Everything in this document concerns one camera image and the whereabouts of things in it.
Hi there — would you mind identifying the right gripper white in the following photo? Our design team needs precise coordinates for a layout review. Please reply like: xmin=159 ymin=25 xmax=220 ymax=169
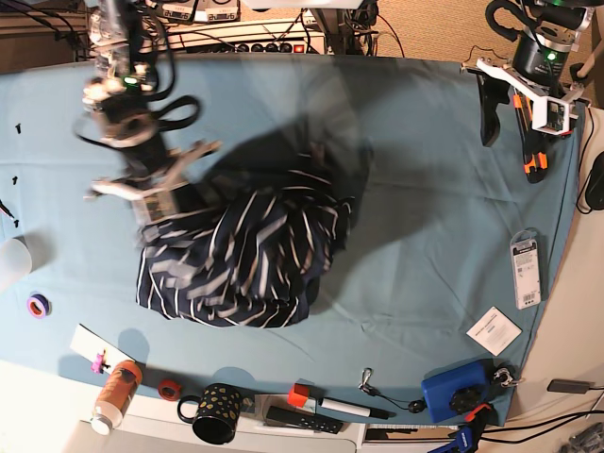
xmin=84 ymin=141 xmax=222 ymax=202

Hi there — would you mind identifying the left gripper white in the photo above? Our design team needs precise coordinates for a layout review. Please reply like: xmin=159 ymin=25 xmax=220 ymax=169
xmin=461 ymin=58 xmax=585 ymax=146

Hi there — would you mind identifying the navy white striped t-shirt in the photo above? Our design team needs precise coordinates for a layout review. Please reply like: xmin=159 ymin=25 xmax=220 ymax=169
xmin=135 ymin=143 xmax=373 ymax=328

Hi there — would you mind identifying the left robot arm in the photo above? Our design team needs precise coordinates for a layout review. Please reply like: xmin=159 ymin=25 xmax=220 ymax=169
xmin=461 ymin=1 xmax=603 ymax=146

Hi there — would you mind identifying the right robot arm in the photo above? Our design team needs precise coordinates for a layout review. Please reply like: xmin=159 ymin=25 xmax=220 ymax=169
xmin=74 ymin=1 xmax=216 ymax=210

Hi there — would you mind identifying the orange black utility knife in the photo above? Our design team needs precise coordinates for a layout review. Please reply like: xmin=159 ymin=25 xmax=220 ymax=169
xmin=512 ymin=90 xmax=548 ymax=184

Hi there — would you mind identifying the black computer mouse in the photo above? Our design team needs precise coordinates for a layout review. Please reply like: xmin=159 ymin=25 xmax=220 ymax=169
xmin=584 ymin=152 xmax=604 ymax=211

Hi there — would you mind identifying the black power strip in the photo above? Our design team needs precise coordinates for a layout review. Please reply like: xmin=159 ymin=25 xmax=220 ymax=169
xmin=203 ymin=42 xmax=307 ymax=54

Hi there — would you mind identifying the clear plastic blister pack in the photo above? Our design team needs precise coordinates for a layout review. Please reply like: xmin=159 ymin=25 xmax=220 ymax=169
xmin=510 ymin=229 xmax=542 ymax=310

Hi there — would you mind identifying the teal table cloth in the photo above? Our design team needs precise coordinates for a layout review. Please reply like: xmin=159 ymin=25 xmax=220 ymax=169
xmin=1 ymin=55 xmax=580 ymax=403

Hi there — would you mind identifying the translucent white cup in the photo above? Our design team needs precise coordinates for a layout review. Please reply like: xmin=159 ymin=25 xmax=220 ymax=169
xmin=0 ymin=238 xmax=32 ymax=292

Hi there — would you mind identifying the purple tape roll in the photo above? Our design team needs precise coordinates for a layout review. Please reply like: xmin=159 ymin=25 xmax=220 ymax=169
xmin=26 ymin=294 xmax=51 ymax=319

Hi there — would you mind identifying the white paper sheet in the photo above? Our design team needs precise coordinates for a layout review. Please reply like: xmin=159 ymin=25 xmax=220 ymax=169
xmin=70 ymin=325 xmax=134 ymax=369

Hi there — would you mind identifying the red tape roll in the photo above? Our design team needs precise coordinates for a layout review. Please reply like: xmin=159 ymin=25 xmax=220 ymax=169
xmin=158 ymin=378 xmax=182 ymax=402

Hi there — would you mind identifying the orange bottle white cap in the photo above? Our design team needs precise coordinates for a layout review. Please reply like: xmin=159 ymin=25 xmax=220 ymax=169
xmin=91 ymin=361 xmax=143 ymax=435

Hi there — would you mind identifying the white square paper packet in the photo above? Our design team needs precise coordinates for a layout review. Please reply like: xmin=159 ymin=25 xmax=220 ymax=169
xmin=466 ymin=307 xmax=522 ymax=357

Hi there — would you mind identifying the black mug gold pattern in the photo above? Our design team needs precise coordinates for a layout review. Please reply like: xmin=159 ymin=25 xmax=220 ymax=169
xmin=176 ymin=383 xmax=243 ymax=445

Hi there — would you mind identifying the orange red cube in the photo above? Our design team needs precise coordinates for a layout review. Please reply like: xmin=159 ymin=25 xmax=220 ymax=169
xmin=287 ymin=383 xmax=310 ymax=408

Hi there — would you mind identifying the black remote control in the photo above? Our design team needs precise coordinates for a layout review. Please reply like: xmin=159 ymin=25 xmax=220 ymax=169
xmin=265 ymin=406 xmax=344 ymax=434

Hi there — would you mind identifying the silver carabiner keyring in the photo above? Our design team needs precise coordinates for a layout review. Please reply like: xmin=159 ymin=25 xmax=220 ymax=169
xmin=492 ymin=367 xmax=523 ymax=388

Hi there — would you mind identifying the black power adapter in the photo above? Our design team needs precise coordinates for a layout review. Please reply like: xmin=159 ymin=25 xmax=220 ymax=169
xmin=546 ymin=378 xmax=592 ymax=394

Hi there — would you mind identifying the white black marker pen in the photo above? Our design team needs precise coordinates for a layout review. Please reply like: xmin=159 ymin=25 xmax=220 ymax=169
xmin=317 ymin=398 xmax=394 ymax=420

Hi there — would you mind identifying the blue plastic box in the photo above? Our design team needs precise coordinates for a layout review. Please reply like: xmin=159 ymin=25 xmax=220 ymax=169
xmin=421 ymin=360 xmax=494 ymax=423

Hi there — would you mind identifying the black knob on box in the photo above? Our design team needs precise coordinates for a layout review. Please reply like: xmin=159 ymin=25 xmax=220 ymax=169
xmin=449 ymin=385 xmax=483 ymax=414

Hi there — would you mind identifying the blue orange clamp bottom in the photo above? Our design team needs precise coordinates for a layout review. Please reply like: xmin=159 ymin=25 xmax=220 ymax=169
xmin=432 ymin=403 xmax=494 ymax=453

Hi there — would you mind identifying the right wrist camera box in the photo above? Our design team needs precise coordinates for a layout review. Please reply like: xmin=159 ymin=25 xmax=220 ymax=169
xmin=131 ymin=192 xmax=179 ymax=227

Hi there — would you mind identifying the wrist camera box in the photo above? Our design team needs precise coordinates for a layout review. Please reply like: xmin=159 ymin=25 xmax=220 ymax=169
xmin=531 ymin=96 xmax=574 ymax=136
xmin=131 ymin=192 xmax=179 ymax=227

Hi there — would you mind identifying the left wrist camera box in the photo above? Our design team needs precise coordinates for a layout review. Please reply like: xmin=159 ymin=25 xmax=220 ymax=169
xmin=531 ymin=96 xmax=574 ymax=136

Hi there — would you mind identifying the black lanyard with clip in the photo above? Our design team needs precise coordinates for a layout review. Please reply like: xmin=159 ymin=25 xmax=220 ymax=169
xmin=358 ymin=367 xmax=427 ymax=415

